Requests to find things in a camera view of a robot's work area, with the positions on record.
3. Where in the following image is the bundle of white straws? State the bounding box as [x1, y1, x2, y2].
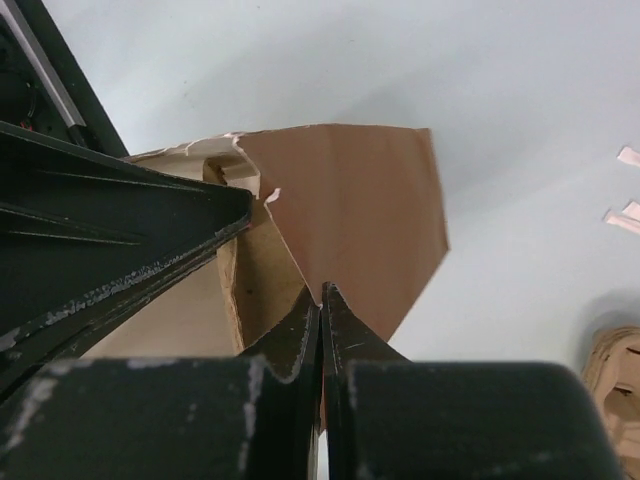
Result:
[603, 145, 639, 236]

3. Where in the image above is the brown cardboard cup carrier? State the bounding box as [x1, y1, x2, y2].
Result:
[582, 326, 639, 479]

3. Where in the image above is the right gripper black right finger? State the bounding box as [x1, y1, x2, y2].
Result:
[321, 283, 623, 479]

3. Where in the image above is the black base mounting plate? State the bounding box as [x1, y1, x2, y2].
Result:
[1, 1, 128, 157]

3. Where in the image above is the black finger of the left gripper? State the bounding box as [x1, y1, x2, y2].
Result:
[1, 124, 252, 398]

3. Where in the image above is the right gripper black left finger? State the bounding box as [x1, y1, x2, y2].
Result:
[1, 292, 321, 479]

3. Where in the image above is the brown paper takeout bag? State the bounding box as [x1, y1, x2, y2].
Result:
[88, 124, 449, 359]

